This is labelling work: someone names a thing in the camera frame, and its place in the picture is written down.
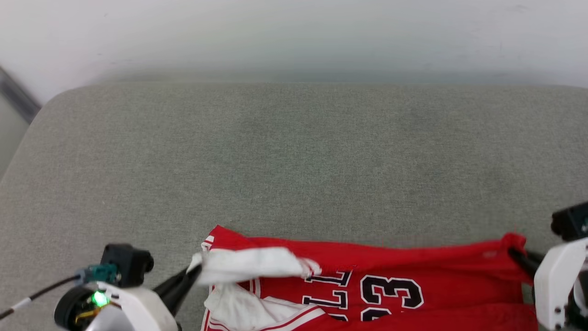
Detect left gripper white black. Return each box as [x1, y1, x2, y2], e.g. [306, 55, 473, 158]
[54, 265, 204, 331]

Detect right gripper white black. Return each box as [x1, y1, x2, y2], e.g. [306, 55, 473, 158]
[507, 236, 588, 331]

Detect red basketball jersey white trim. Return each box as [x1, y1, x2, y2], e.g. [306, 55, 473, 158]
[189, 224, 539, 331]

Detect grey fabric sofa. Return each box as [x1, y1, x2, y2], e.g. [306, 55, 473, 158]
[0, 82, 588, 331]

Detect dark grey baseboard strip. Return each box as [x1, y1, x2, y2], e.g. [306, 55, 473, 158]
[0, 66, 43, 126]

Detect left camera cable teal connector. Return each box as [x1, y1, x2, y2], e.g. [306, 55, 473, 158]
[0, 263, 121, 321]

